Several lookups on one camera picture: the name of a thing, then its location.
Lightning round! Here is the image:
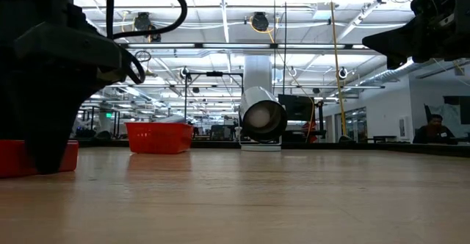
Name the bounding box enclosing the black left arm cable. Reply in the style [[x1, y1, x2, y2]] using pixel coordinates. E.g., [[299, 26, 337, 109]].
[[105, 0, 189, 86]]

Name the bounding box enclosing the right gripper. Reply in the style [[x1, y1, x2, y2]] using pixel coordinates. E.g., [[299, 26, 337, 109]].
[[362, 0, 470, 70]]

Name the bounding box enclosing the long ceiling light rail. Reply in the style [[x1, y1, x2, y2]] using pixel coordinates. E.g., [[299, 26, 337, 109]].
[[120, 43, 364, 51]]

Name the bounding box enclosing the red wall charger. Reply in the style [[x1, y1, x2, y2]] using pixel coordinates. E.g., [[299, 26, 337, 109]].
[[0, 140, 79, 179]]

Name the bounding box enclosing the white cylinder lamp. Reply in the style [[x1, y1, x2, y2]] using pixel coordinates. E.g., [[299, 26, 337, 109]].
[[238, 85, 289, 152]]

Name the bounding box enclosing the black aluminium table frame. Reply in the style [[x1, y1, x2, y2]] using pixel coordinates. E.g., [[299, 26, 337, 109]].
[[78, 139, 470, 159]]

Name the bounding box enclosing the low black rig frame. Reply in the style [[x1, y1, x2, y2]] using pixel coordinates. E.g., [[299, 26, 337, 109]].
[[79, 105, 121, 138]]

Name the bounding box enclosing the black hanging cable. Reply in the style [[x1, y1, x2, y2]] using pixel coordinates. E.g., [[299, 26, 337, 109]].
[[272, 0, 277, 95], [283, 0, 288, 95]]

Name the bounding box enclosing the red plastic basket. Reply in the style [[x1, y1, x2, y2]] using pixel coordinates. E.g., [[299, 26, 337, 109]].
[[125, 121, 195, 155]]

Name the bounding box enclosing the person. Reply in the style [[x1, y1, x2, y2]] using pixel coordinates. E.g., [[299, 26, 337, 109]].
[[413, 114, 458, 145]]

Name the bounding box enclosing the black background monitor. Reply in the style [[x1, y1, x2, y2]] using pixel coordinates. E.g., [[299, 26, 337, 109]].
[[278, 93, 317, 122]]

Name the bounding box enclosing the silver ventilation duct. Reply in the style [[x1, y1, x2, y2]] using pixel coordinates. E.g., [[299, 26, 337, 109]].
[[358, 58, 447, 87]]

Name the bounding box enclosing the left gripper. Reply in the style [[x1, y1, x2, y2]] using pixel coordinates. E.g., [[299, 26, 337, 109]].
[[0, 4, 125, 175]]

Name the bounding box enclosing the yellow hanging cable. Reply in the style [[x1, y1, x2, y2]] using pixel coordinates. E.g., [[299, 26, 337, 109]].
[[328, 0, 349, 142]]

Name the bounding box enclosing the white round column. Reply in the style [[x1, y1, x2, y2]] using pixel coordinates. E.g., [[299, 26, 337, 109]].
[[244, 55, 273, 94]]

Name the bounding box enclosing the dark wall screen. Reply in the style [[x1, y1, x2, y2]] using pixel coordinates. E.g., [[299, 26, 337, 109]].
[[443, 96, 470, 126]]

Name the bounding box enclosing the small red background object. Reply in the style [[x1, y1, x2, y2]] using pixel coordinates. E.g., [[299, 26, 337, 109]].
[[302, 121, 317, 144]]

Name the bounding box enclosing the tall black rig frame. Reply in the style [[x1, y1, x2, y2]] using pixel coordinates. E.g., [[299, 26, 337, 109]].
[[182, 71, 245, 142]]

